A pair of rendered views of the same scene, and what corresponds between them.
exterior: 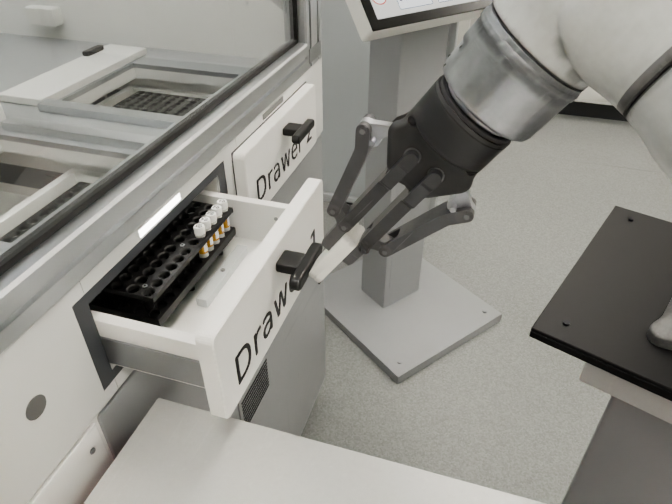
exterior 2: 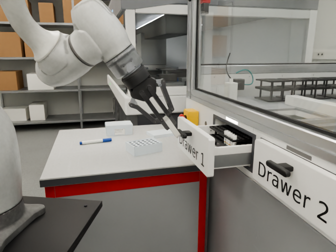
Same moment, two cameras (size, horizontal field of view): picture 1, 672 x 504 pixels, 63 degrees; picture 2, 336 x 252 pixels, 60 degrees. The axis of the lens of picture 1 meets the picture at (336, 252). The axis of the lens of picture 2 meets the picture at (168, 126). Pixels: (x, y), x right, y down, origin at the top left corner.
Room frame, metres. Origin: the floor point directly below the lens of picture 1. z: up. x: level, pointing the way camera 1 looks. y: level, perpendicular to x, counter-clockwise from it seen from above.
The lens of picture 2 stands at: (1.16, -0.46, 1.14)
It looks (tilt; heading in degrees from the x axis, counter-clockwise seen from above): 14 degrees down; 148
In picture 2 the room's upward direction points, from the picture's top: straight up
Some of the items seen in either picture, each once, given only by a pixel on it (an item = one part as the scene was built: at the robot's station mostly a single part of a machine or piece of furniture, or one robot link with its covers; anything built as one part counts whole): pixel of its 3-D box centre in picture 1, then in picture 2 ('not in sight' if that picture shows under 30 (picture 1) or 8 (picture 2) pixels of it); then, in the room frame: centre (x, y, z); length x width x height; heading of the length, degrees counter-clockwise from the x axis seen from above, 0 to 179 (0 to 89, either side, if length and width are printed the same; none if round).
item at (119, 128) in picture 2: not in sight; (118, 128); (-0.15, 0.07, 0.79); 0.13 x 0.09 x 0.05; 74
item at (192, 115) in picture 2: not in sight; (190, 118); (0.18, 0.26, 0.88); 0.07 x 0.05 x 0.07; 163
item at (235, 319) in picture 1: (274, 282); (193, 142); (0.46, 0.07, 0.87); 0.29 x 0.02 x 0.11; 163
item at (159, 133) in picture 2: not in sight; (162, 133); (-0.01, 0.23, 0.77); 0.13 x 0.09 x 0.02; 86
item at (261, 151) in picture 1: (281, 146); (291, 180); (0.80, 0.09, 0.87); 0.29 x 0.02 x 0.11; 163
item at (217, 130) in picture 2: (190, 248); (222, 133); (0.49, 0.16, 0.90); 0.18 x 0.02 x 0.01; 163
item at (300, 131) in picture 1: (296, 130); (282, 167); (0.79, 0.06, 0.91); 0.07 x 0.04 x 0.01; 163
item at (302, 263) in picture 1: (295, 263); (185, 133); (0.45, 0.04, 0.91); 0.07 x 0.04 x 0.01; 163
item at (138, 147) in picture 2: not in sight; (143, 146); (0.15, 0.05, 0.78); 0.12 x 0.08 x 0.04; 89
